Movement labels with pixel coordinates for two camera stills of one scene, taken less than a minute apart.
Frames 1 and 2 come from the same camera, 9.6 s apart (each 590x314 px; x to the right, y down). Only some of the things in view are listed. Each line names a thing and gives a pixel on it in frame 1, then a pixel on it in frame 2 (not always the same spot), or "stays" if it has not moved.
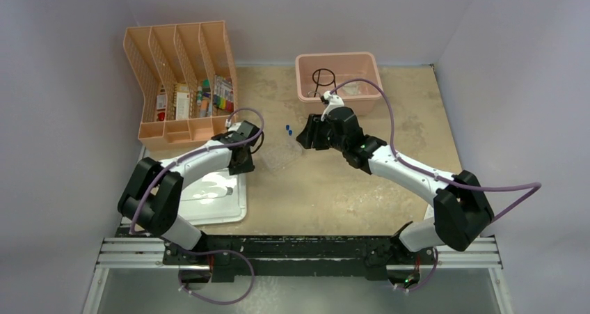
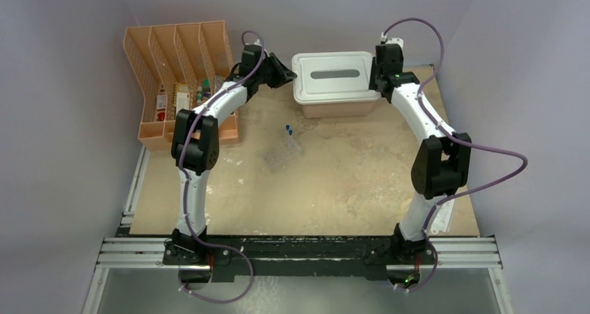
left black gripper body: [246, 166] → [270, 73]
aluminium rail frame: [138, 252] stays
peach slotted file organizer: [186, 74] stays
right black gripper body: [335, 142] → [376, 74]
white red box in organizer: [182, 106] stays
